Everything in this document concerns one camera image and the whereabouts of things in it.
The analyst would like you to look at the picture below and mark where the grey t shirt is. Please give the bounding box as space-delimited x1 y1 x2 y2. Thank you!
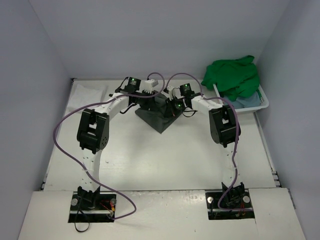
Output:
135 93 178 134

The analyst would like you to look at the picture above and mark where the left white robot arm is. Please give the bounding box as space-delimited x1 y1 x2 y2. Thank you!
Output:
76 77 159 210

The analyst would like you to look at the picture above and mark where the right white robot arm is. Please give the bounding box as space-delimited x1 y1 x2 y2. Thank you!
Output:
164 83 245 211

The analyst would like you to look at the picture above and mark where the green t shirt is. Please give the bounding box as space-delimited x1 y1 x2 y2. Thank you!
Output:
201 55 260 101

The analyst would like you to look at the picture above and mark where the light blue t shirt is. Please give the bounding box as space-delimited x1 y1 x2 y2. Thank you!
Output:
223 91 261 109

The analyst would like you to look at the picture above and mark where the white laundry basket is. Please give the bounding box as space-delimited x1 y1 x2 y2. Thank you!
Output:
212 83 270 117

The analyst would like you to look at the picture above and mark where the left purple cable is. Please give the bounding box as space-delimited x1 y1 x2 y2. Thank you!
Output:
53 72 166 221

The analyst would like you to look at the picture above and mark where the purple cable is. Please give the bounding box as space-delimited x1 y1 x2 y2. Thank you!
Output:
165 72 243 210
53 72 166 221

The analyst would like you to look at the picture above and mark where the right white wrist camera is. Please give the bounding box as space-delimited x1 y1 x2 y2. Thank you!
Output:
164 85 178 101

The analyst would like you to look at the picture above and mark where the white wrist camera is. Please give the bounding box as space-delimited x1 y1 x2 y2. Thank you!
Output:
164 85 178 101
139 79 159 94

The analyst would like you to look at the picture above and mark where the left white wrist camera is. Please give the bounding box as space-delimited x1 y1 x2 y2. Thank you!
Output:
139 79 159 94

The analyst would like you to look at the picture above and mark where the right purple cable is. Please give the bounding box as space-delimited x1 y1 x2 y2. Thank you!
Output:
165 72 243 210

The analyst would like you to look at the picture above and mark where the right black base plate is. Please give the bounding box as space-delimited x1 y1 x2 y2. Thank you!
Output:
205 191 255 221

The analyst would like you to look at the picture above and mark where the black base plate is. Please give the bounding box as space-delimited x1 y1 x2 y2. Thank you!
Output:
205 191 255 221
68 192 117 223

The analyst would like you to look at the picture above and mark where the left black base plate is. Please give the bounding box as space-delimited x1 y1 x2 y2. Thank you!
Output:
68 192 117 223

